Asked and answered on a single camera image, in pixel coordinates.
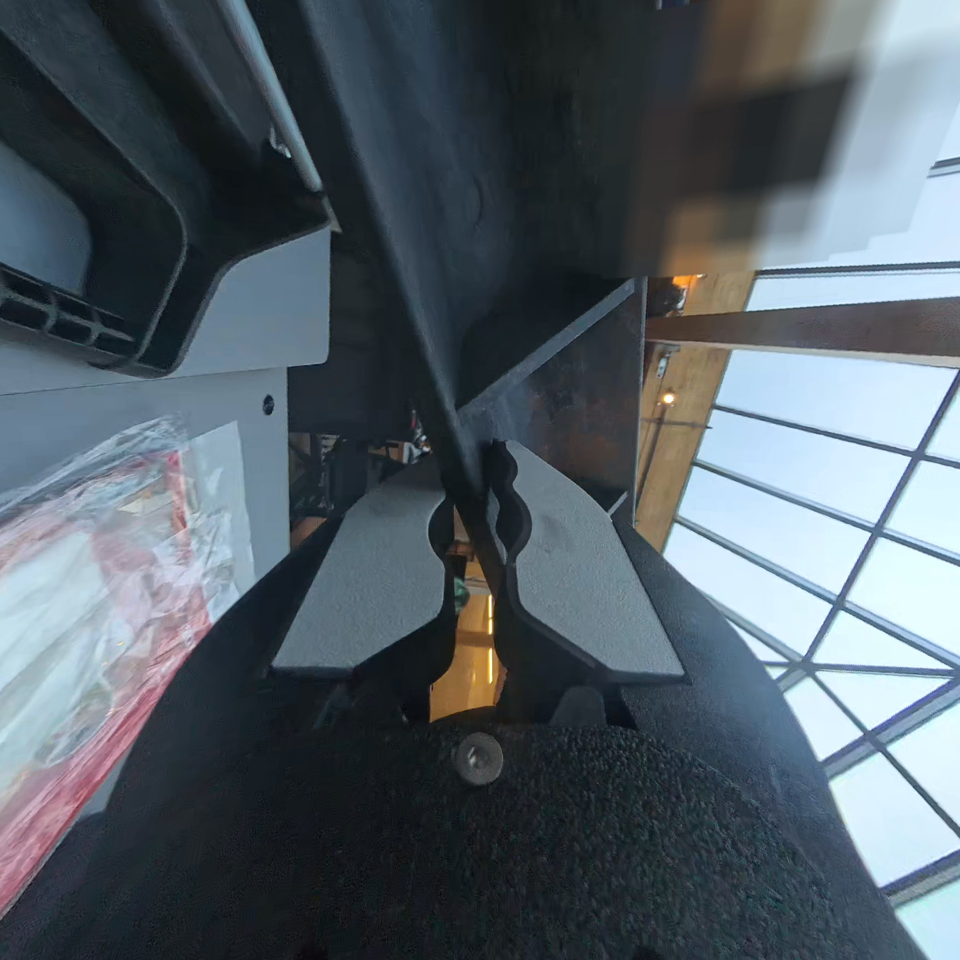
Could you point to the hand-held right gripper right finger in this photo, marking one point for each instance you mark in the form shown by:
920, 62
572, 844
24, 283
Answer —
592, 585

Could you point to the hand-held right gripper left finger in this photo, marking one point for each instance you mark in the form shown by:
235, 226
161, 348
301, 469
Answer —
367, 577

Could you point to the dark metal angle plate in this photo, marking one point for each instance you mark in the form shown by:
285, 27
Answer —
510, 187

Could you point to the red white plastic package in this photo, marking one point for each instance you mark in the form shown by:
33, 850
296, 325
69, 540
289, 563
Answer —
97, 600

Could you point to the brown wooden beam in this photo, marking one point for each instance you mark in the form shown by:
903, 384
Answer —
810, 326

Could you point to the wall lamp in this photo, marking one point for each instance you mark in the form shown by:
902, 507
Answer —
666, 396

